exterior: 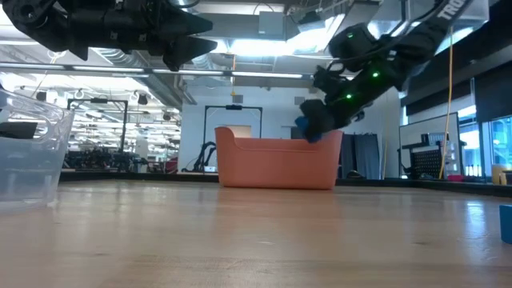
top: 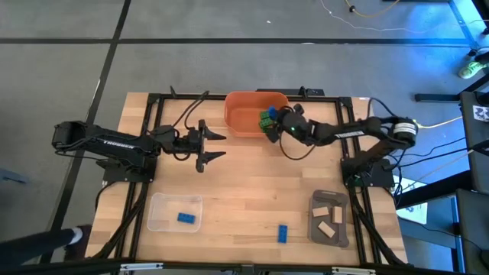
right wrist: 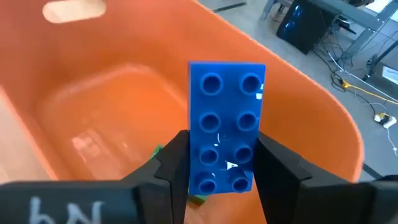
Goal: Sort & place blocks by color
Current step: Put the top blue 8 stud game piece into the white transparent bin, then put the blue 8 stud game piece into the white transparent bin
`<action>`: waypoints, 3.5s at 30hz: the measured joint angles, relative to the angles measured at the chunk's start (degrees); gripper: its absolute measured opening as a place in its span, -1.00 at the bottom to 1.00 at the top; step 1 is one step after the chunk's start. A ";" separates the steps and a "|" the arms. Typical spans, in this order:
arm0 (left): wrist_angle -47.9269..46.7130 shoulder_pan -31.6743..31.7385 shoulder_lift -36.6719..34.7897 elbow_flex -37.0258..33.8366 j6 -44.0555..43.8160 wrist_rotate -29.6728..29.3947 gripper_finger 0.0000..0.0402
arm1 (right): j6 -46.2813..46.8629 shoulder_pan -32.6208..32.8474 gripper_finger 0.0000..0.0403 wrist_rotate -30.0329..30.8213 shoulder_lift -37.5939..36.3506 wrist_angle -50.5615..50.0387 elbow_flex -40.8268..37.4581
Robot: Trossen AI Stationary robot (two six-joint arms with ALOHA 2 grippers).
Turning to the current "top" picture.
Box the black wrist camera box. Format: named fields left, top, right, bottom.
left=285, top=115, right=309, bottom=139
left=151, top=124, right=180, bottom=144

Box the white floor cable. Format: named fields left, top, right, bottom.
left=319, top=0, right=426, bottom=35

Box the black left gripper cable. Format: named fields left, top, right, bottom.
left=170, top=90, right=212, bottom=133

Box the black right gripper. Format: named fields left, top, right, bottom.
left=264, top=103, right=318, bottom=146

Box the yellow cable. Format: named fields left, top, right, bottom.
left=343, top=0, right=402, bottom=19

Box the clear plastic bin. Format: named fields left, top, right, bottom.
left=146, top=192, right=204, bottom=234

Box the white paper sheet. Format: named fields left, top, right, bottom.
left=396, top=177, right=430, bottom=226

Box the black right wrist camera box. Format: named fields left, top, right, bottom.
left=285, top=115, right=309, bottom=139

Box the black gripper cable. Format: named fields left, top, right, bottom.
left=170, top=90, right=212, bottom=133
left=278, top=129, right=319, bottom=162

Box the black standing desk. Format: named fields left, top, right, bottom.
left=414, top=72, right=489, bottom=104

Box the black furniture panel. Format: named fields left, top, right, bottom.
left=454, top=189, right=489, bottom=275

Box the black aluminium table frame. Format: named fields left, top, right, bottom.
left=86, top=86, right=408, bottom=275

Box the grey plastic tray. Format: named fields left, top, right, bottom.
left=306, top=189, right=350, bottom=249

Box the orange plastic bin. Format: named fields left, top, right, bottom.
left=223, top=90, right=290, bottom=139

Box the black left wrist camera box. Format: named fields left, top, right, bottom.
left=151, top=124, right=180, bottom=144

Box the silver bracket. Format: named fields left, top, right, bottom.
left=331, top=266, right=377, bottom=275
left=120, top=262, right=164, bottom=273

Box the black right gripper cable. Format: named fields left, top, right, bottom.
left=278, top=129, right=319, bottom=162

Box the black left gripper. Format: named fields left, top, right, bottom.
left=173, top=118, right=228, bottom=174

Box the black computer desk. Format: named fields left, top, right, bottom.
left=458, top=90, right=489, bottom=194

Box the white fiducial tag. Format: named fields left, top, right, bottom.
left=472, top=105, right=489, bottom=124

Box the yellow extension cord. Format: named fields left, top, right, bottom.
left=410, top=115, right=465, bottom=131

